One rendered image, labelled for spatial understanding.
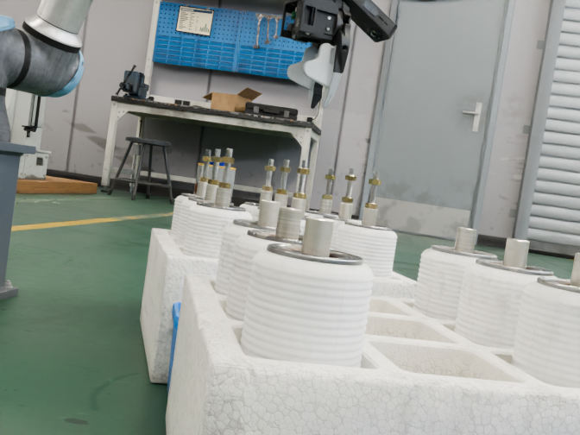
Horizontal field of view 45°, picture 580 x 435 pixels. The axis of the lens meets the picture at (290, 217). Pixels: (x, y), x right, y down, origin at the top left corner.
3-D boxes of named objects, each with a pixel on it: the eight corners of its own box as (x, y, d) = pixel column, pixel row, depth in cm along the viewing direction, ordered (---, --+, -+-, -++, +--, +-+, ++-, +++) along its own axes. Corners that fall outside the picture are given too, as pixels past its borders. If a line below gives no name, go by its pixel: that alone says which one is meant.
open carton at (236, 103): (217, 115, 605) (220, 89, 604) (258, 120, 591) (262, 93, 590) (199, 110, 577) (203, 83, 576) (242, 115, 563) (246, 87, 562)
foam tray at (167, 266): (149, 383, 98) (167, 255, 97) (139, 319, 136) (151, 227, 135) (407, 400, 108) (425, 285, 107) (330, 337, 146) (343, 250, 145)
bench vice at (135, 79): (131, 101, 574) (135, 71, 572) (151, 104, 571) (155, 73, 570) (111, 94, 533) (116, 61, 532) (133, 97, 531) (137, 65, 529)
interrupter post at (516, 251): (507, 272, 70) (513, 239, 70) (496, 268, 72) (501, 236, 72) (530, 274, 71) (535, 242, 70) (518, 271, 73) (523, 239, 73)
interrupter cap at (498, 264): (496, 273, 67) (498, 266, 67) (463, 261, 74) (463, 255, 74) (568, 282, 69) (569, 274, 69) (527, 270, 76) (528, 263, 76)
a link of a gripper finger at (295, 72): (277, 101, 110) (289, 41, 109) (311, 107, 113) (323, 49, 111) (285, 103, 108) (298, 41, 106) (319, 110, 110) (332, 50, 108)
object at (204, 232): (161, 324, 104) (179, 203, 103) (188, 315, 113) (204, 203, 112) (223, 337, 101) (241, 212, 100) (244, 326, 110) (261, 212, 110)
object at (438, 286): (416, 415, 78) (441, 254, 77) (387, 387, 88) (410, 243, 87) (495, 421, 80) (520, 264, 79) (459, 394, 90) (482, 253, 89)
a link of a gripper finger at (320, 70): (295, 102, 104) (299, 41, 105) (330, 109, 107) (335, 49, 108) (305, 98, 102) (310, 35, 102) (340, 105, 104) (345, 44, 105)
